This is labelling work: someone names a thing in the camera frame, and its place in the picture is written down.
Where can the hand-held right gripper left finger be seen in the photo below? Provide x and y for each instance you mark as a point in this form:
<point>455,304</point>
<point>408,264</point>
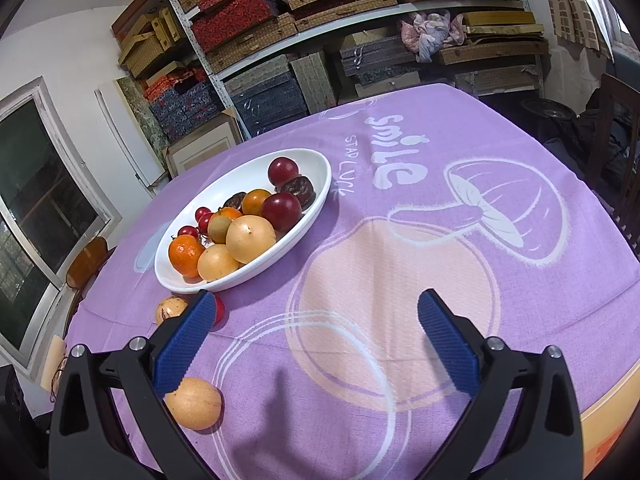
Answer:
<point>182,345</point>

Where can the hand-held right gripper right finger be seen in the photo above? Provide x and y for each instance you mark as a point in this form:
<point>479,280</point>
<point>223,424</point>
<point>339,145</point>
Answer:
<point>447,342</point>

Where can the tan round fruit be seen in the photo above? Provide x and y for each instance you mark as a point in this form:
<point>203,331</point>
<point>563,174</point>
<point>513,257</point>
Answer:
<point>220,227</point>
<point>170,308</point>

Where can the red cherry tomato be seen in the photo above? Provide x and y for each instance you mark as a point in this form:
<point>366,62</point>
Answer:
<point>202,211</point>
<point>219,310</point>
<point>205,225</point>
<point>187,232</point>

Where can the pale yellow round fruit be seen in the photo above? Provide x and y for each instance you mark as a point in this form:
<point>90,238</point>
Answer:
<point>217,261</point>
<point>250,238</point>
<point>192,403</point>

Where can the orange mandarin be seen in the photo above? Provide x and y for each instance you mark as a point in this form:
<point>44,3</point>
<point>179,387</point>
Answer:
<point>230,214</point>
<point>186,256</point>

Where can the dark wrinkled passion fruit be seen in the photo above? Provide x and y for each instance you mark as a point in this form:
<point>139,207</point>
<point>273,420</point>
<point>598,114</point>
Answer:
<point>298,191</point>
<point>235,201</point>

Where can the orange tomato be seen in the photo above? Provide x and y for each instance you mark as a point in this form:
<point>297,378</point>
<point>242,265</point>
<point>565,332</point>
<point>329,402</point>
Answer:
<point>256,201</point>

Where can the white oval plate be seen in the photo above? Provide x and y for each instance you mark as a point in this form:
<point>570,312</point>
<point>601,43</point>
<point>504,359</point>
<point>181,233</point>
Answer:
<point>300,227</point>

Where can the dark red plum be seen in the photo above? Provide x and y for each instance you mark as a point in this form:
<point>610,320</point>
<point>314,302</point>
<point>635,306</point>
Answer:
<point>281,211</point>
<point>282,171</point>

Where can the purple printed tablecloth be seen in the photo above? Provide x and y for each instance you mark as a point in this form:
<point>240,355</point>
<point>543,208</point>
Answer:
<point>400,260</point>

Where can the light wooden chair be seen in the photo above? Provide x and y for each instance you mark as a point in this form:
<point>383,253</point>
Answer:
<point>87,260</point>

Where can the beige card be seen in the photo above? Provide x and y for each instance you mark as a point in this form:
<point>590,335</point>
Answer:
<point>52,352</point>

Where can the beige framed picture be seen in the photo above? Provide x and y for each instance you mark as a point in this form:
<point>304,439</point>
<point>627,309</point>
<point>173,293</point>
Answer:
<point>205,147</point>

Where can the white framed window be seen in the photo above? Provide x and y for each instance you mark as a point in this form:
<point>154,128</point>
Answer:
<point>45,200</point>

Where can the white board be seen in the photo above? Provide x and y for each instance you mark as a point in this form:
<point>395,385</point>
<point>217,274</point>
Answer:
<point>127,130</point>

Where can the green marbled board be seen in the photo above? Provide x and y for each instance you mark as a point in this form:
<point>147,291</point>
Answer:
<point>142,115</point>

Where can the stack of blue floral boxes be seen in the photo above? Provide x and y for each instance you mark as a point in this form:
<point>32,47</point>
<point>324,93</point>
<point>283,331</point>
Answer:
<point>185,110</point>

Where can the round metal dish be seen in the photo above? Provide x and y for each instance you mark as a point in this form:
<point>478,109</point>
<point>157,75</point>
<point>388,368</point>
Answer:
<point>545,109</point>

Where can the stack of dark blue boxes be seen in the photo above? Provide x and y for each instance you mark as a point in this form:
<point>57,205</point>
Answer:
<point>270,100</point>

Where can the dark cloth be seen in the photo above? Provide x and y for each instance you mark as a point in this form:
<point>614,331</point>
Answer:
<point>625,145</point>

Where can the dark wooden chair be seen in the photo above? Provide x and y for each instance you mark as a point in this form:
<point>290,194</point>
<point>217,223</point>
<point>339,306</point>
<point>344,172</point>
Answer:
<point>607,125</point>

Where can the stack of grey blue boxes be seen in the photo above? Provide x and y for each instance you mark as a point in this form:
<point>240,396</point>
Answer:
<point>375,60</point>

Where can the upright woven box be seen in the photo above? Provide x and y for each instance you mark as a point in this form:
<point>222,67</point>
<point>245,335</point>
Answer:
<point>312,82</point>

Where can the pile of tan woven boxes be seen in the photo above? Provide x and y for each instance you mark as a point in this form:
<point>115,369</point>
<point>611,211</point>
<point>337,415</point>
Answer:
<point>145,50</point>

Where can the long woven straw box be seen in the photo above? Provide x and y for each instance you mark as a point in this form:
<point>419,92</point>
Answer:
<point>250,45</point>

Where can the pink cloth bundle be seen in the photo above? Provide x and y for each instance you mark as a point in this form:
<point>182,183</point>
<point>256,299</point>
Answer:
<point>430,35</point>

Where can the stack of yellow flat boxes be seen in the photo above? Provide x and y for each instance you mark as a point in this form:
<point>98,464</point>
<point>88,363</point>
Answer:
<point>495,20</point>

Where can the red patterned box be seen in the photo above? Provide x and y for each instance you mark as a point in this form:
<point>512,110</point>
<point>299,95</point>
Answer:
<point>232,22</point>

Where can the white metal shelf rack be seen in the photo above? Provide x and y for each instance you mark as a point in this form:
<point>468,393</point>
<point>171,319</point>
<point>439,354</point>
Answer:
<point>320,38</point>

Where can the beige checkered curtain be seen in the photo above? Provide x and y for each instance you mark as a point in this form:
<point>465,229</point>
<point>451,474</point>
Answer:
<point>570,5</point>

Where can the bright window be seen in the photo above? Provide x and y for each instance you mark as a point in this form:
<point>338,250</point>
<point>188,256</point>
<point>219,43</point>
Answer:
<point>630,30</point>

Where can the pink frame eyeglasses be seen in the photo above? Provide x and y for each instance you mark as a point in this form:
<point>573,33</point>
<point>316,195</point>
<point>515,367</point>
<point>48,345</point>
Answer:
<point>59,372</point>

